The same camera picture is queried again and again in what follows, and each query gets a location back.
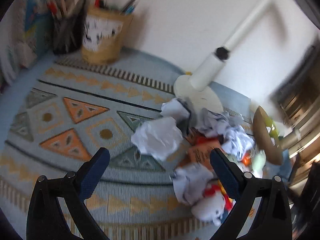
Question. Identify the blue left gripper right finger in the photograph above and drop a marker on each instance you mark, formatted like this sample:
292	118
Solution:
227	172

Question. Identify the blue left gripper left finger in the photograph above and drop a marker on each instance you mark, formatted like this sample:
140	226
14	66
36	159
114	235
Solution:
91	172

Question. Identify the orange ball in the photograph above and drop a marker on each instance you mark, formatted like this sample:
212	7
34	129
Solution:
246	159

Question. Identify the red orange snack wrapper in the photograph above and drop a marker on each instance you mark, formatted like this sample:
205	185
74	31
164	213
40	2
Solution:
200	149

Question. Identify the paper pile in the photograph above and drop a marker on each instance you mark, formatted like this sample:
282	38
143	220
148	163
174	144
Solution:
235	140

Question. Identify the white paper ball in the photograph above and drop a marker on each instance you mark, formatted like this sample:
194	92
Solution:
158	138

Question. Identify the woven golden basket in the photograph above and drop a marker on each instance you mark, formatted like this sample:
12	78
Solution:
264	142

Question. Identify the green snack packet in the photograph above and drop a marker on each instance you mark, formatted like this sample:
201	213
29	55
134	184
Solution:
271	128

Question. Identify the patterned blue table mat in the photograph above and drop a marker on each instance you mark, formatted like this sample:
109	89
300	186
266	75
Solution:
56	117

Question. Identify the white desk lamp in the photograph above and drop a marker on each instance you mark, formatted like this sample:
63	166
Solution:
194	88

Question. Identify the cardboard pen holder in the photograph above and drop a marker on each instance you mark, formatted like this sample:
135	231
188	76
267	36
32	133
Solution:
104	34

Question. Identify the black mesh pen holder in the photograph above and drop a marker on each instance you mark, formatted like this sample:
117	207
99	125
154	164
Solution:
67	34

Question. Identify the row of standing books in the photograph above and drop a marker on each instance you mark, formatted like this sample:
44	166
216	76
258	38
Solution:
25	36

